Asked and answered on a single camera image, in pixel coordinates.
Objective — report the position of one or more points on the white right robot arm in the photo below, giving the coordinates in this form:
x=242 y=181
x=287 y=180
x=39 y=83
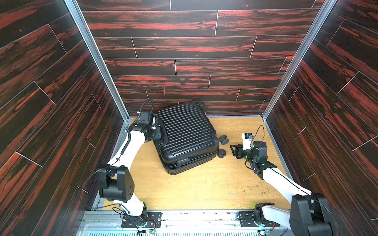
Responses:
x=309 y=213

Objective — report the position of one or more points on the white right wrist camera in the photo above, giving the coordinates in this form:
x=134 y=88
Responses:
x=247 y=140

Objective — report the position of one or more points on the black hard-shell suitcase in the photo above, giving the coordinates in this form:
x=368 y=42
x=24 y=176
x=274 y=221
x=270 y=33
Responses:
x=188 y=138

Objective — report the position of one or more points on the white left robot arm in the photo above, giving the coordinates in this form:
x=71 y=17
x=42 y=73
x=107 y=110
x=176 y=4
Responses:
x=115 y=182

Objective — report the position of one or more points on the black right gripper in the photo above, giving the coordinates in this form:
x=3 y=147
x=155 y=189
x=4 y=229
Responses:
x=242 y=153

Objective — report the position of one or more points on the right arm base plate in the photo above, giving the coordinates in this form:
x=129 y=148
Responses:
x=247 y=219

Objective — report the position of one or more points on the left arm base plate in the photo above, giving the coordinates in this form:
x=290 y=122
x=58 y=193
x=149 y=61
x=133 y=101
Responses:
x=151 y=219

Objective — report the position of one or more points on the aluminium front rail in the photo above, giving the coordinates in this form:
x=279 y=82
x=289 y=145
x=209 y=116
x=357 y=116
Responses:
x=176 y=223

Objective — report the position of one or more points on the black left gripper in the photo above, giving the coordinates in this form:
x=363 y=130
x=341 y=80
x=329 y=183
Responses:
x=158 y=133

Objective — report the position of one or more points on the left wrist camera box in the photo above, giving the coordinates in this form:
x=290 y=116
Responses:
x=146 y=118

